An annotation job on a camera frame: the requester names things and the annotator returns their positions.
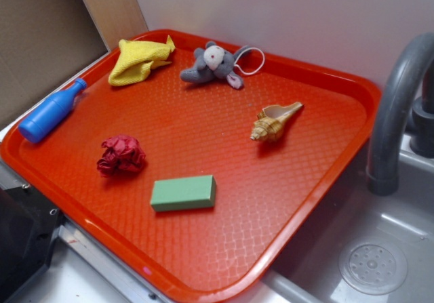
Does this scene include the blue plastic bottle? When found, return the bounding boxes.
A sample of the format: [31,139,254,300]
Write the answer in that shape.
[18,78,87,144]

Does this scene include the green rectangular block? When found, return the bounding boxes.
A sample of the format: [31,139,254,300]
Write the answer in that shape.
[150,175,216,212]

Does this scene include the yellow folded cloth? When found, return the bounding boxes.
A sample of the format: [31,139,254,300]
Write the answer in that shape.
[108,35,176,87]

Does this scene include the red plastic tray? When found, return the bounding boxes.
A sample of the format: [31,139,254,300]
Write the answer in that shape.
[1,30,380,302]

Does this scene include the grey toy faucet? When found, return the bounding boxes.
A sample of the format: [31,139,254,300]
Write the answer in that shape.
[366,33,433,196]

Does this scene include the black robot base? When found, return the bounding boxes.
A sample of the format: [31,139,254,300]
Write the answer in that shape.
[1,186,63,302]

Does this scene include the crumpled red paper ball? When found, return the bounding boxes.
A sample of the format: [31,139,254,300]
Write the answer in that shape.
[96,134,146,178]

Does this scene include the grey plush mouse toy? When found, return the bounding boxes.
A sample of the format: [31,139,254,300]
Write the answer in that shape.
[180,41,265,89]

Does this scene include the tan spiral sea shell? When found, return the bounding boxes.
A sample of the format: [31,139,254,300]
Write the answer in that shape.
[250,102,304,142]

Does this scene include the grey plastic sink basin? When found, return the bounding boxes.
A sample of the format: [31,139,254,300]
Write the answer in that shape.
[262,137,433,302]

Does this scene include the brown cardboard panel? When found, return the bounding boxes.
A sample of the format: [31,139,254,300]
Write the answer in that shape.
[1,0,107,127]

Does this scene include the dark grey faucet knob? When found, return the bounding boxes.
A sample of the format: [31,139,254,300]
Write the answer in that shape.
[410,97,433,159]

